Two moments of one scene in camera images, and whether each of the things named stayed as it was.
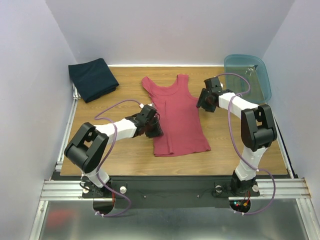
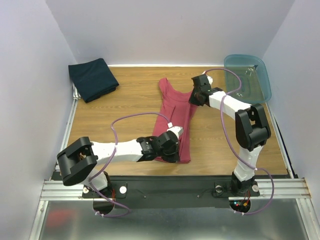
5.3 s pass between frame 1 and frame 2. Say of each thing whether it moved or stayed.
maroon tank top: moved
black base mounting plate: stayed
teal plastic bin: stayed
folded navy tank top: stayed
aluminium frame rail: stayed
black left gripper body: moved
